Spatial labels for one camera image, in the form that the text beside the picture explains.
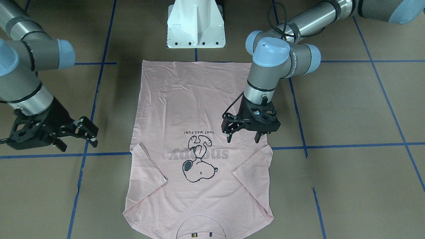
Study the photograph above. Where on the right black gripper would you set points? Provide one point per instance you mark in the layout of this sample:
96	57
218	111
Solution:
55	117

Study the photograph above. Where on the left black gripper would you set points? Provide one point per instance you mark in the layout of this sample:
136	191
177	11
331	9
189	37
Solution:
241	112

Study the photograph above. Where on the pink Snoopy t-shirt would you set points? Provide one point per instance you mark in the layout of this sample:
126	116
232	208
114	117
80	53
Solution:
186	180

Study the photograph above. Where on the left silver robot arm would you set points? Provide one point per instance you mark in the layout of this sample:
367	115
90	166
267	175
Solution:
277	54

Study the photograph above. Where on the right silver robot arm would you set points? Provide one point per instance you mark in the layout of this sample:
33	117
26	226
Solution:
29	50

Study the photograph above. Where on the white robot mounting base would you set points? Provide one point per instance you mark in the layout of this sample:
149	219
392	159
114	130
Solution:
195	24

